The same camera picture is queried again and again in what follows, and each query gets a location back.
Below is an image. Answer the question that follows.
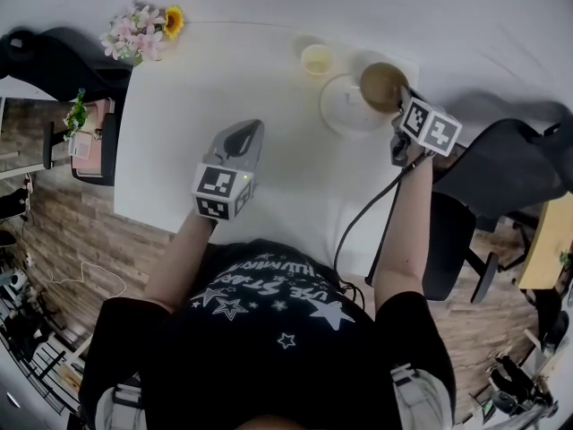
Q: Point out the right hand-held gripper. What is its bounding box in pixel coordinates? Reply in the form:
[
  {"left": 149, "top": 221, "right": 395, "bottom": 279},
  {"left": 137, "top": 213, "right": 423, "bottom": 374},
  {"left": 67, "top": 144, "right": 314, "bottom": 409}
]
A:
[{"left": 390, "top": 85, "right": 463, "bottom": 168}]

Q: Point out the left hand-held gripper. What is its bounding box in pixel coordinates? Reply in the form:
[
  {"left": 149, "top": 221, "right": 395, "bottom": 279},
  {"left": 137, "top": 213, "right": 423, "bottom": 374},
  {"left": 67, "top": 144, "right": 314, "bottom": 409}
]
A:
[{"left": 192, "top": 118, "right": 266, "bottom": 222}]

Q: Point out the brown bowl dish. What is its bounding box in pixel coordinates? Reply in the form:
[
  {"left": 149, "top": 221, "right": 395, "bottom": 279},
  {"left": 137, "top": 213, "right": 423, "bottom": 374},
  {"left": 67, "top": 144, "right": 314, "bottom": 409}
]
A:
[{"left": 359, "top": 62, "right": 411, "bottom": 116}]

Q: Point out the white plate dish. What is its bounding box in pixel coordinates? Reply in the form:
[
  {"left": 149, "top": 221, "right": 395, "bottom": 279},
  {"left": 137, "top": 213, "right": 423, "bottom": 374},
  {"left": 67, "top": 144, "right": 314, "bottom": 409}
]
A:
[{"left": 319, "top": 73, "right": 396, "bottom": 134}]

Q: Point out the small cream cup dish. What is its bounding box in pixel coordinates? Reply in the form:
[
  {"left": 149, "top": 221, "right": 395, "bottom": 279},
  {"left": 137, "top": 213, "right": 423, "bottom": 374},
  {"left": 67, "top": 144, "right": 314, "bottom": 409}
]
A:
[{"left": 300, "top": 43, "right": 335, "bottom": 79}]

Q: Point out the person's left forearm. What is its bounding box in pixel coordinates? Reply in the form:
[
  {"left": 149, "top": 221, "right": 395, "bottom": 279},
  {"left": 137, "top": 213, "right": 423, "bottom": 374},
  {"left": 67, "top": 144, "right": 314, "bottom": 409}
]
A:
[{"left": 142, "top": 207, "right": 217, "bottom": 315}]

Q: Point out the person's right forearm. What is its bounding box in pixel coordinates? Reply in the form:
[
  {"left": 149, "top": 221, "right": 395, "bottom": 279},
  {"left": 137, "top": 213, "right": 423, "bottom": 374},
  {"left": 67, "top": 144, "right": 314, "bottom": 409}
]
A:
[{"left": 372, "top": 153, "right": 435, "bottom": 314}]

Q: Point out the black mesh office chair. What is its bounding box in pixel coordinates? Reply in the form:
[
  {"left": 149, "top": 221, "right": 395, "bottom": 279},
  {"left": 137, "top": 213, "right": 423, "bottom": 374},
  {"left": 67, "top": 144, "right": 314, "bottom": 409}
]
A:
[{"left": 423, "top": 99, "right": 573, "bottom": 305}]

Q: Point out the pink storage box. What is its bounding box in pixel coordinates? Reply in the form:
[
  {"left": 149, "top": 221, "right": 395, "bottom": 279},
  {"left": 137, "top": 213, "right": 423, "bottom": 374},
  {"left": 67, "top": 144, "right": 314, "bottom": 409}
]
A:
[{"left": 68, "top": 98, "right": 118, "bottom": 188}]

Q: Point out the small green potted plant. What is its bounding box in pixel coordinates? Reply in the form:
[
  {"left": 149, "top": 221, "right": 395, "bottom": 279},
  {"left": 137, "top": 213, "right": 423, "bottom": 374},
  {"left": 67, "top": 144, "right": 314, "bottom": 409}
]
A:
[{"left": 64, "top": 88, "right": 89, "bottom": 142}]

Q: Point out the person's black star shirt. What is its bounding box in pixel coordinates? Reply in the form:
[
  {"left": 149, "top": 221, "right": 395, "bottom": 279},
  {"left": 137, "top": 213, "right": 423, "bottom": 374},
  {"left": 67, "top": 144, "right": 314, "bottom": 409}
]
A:
[{"left": 78, "top": 238, "right": 458, "bottom": 430}]

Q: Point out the pink flower bouquet with sunflower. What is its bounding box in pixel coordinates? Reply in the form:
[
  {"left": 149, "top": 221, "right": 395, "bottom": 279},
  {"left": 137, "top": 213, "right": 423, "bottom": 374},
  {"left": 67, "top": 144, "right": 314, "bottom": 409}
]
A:
[{"left": 98, "top": 0, "right": 186, "bottom": 67}]

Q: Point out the light wooden desk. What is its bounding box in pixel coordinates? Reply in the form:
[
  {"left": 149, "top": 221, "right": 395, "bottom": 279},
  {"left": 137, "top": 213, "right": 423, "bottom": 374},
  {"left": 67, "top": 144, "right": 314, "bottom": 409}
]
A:
[{"left": 517, "top": 190, "right": 573, "bottom": 291}]

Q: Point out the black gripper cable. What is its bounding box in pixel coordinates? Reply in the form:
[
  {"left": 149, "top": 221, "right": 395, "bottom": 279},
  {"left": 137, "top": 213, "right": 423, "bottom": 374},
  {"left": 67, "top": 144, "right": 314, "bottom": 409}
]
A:
[{"left": 333, "top": 164, "right": 406, "bottom": 286}]

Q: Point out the white cable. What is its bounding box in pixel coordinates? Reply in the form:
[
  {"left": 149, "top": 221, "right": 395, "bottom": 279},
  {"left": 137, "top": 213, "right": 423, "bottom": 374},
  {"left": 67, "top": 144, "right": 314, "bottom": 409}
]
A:
[{"left": 46, "top": 260, "right": 129, "bottom": 300}]

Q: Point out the black wire rack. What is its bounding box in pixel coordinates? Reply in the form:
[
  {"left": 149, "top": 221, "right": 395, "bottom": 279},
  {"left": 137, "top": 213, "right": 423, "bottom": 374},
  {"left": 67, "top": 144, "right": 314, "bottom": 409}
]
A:
[{"left": 0, "top": 284, "right": 87, "bottom": 420}]

